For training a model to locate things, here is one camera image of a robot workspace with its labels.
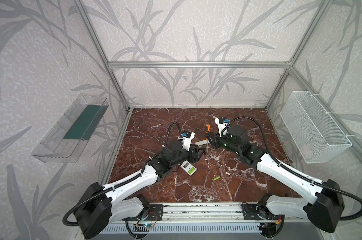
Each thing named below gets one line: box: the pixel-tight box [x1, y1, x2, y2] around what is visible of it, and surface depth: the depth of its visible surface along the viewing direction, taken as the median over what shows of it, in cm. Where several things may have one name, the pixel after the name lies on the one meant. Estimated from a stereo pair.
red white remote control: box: [180, 160, 197, 176], surface depth 90 cm
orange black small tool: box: [205, 124, 211, 134], surface depth 75 cm
